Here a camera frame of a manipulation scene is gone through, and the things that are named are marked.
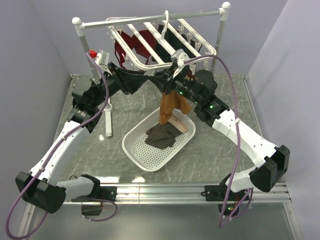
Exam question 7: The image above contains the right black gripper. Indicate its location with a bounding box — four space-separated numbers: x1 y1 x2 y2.
149 65 202 106

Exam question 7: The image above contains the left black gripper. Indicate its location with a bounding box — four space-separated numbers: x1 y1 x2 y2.
91 61 150 108

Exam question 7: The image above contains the orange-brown underwear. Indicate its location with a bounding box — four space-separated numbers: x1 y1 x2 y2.
159 91 192 125

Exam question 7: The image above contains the white clip hanger frame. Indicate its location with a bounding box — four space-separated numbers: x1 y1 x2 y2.
107 11 217 75

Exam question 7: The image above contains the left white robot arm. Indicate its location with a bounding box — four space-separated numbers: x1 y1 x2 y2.
15 63 148 214

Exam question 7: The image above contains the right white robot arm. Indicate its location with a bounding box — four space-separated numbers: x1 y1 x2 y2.
150 70 290 200

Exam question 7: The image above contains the black garment on hanger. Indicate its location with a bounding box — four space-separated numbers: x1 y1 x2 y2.
154 30 195 63

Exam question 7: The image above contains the grey beige-banded underwear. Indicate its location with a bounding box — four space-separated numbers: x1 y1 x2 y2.
145 115 189 150

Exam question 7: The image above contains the beige argyle sock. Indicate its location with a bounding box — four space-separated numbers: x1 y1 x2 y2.
185 64 197 81

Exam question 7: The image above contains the red bra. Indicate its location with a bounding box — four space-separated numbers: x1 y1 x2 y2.
114 29 156 70

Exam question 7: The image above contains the silver drying rack stand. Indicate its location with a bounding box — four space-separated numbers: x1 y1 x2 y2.
71 1 231 138

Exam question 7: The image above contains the white perforated laundry basket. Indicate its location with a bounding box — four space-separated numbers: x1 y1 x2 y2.
122 108 196 172

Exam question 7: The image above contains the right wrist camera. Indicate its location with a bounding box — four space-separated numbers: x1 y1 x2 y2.
170 49 190 79

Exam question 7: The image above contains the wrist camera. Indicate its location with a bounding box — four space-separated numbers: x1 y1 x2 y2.
88 49 110 68
170 49 190 79

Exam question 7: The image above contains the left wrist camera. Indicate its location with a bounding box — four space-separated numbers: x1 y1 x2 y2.
88 49 110 68

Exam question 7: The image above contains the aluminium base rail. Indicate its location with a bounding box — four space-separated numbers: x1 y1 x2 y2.
56 182 293 206

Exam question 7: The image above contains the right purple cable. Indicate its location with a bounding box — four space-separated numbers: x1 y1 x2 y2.
186 55 254 229

